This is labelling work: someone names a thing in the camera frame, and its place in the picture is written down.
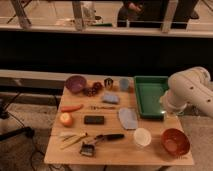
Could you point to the red-brown bowl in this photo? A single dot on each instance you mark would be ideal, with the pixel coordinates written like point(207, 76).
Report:
point(175, 142)

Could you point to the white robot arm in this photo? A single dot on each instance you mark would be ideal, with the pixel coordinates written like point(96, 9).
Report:
point(189, 86)

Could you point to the green plastic tray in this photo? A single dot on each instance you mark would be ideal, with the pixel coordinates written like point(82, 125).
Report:
point(148, 90)

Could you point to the small blue sponge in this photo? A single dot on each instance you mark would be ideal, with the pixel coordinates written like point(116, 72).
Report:
point(110, 98)

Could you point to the light blue cup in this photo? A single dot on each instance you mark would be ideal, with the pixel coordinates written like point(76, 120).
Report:
point(124, 84)

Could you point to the dark red grapes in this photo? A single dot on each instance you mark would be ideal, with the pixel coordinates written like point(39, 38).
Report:
point(93, 90)

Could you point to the thin dark skewer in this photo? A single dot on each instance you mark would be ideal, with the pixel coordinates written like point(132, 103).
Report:
point(102, 107)

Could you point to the purple bowl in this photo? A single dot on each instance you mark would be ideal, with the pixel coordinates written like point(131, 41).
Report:
point(76, 83)

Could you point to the black rectangular block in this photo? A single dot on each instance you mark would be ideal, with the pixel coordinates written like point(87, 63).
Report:
point(94, 120)

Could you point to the light blue cloth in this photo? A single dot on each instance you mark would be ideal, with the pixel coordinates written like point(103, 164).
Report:
point(128, 118)

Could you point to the orange carrot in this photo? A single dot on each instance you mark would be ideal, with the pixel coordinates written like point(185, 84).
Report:
point(71, 108)

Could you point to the red yellow apple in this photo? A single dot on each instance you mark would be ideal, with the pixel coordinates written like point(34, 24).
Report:
point(66, 119)

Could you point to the yellow wooden utensil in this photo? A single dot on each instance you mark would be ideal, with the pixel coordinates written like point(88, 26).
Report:
point(68, 141)

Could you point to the person in dark clothes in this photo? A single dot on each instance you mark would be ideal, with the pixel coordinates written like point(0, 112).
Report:
point(150, 13)

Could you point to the black stand base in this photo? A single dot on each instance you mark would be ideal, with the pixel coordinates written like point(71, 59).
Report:
point(28, 131)

